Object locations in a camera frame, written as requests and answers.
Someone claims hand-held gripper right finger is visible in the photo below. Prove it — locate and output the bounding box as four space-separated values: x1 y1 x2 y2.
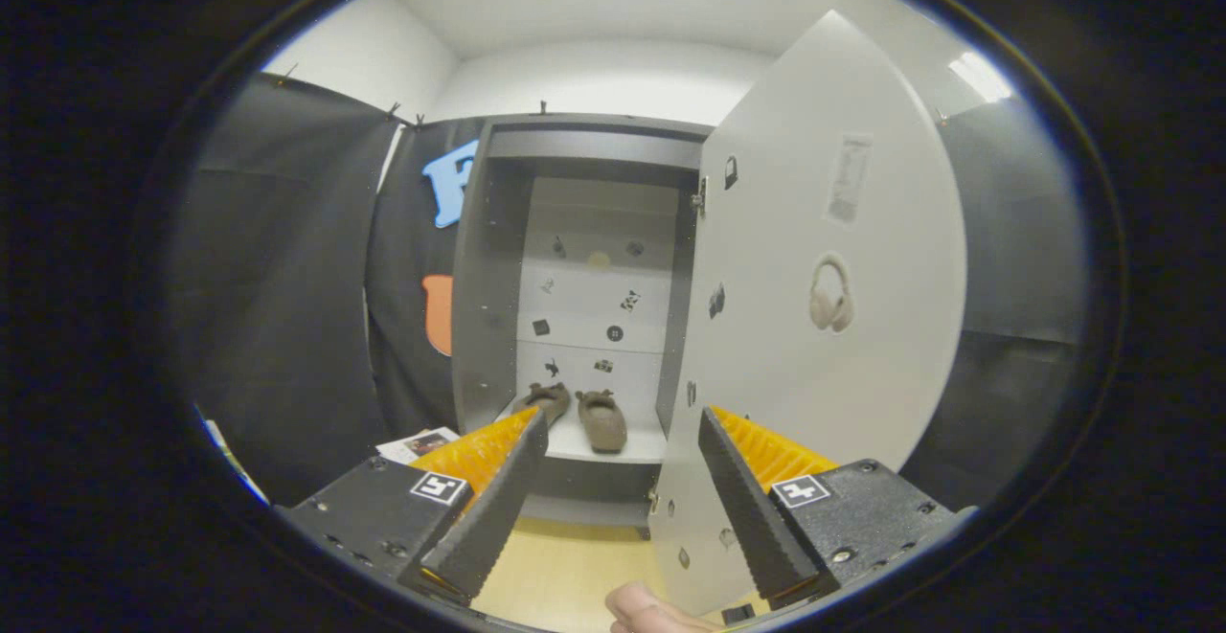
697 406 978 612

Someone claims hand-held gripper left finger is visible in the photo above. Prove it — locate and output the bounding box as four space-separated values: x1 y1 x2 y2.
285 406 550 607

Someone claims brown fuzzy shoe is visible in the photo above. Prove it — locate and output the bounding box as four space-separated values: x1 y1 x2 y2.
511 381 573 426
575 389 629 455

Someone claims light grey shoe cabinet door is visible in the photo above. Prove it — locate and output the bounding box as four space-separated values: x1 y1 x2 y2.
648 11 968 618

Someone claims grey shoe cabinet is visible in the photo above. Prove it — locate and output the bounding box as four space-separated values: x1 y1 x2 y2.
450 114 715 531

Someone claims white book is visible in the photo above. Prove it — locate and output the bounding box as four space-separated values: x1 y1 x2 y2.
376 427 461 466

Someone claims black backdrop cloth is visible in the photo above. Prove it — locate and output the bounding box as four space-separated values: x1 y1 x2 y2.
187 73 1088 519

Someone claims small ceiling light panel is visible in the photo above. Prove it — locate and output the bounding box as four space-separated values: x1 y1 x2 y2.
948 51 1013 103

